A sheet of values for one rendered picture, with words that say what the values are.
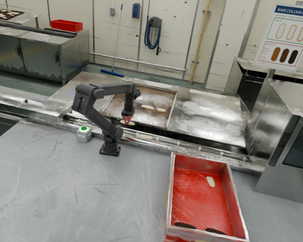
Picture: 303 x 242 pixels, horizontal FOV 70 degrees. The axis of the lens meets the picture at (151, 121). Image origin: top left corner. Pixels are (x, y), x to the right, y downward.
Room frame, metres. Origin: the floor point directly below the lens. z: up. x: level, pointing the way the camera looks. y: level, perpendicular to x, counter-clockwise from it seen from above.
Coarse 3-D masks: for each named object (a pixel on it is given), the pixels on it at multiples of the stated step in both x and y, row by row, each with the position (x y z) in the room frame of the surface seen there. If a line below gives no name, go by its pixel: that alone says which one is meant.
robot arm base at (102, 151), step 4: (104, 144) 1.03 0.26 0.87; (108, 144) 1.00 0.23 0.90; (112, 144) 1.00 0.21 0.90; (116, 144) 1.04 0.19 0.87; (100, 148) 1.02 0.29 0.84; (104, 148) 1.00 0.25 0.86; (108, 148) 0.99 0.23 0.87; (112, 148) 1.00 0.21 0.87; (116, 148) 1.02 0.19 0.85; (120, 148) 1.05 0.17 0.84; (100, 152) 0.99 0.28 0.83; (104, 152) 0.99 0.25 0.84; (108, 152) 0.99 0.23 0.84; (112, 152) 0.99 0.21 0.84; (116, 152) 1.01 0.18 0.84; (116, 156) 0.99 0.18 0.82
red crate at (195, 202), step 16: (176, 176) 0.88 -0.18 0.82; (192, 176) 0.90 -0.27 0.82; (208, 176) 0.92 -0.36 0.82; (176, 192) 0.77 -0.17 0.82; (192, 192) 0.79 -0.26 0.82; (208, 192) 0.80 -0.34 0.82; (224, 192) 0.82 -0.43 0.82; (176, 208) 0.67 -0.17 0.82; (192, 208) 0.69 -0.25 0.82; (208, 208) 0.70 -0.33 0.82; (224, 208) 0.71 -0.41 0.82; (192, 224) 0.60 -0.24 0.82; (208, 224) 0.61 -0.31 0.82; (224, 224) 0.62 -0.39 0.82; (176, 240) 0.51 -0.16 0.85
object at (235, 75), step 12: (240, 60) 3.31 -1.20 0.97; (252, 60) 3.50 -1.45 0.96; (240, 72) 2.84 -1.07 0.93; (252, 72) 2.86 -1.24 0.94; (264, 72) 2.64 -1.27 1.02; (276, 72) 2.76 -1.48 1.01; (288, 72) 2.90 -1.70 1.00; (300, 72) 3.05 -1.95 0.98; (228, 84) 3.44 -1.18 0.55; (240, 84) 2.68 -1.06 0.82; (252, 84) 2.65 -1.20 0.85; (240, 96) 2.67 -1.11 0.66; (252, 96) 2.65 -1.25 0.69; (252, 108) 2.64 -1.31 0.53
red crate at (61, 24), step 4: (56, 20) 4.64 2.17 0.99; (60, 20) 4.78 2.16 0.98; (64, 20) 4.76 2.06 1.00; (52, 24) 4.43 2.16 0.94; (56, 24) 4.42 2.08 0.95; (60, 24) 4.41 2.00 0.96; (64, 24) 4.41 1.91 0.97; (68, 24) 4.40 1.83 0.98; (72, 24) 4.39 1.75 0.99; (76, 24) 4.46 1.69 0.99; (80, 24) 4.63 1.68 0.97; (56, 28) 4.42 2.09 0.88; (60, 28) 4.41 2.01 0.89; (64, 28) 4.41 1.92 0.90; (68, 28) 4.40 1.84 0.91; (72, 28) 4.39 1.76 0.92; (76, 28) 4.45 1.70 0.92; (80, 28) 4.62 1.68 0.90
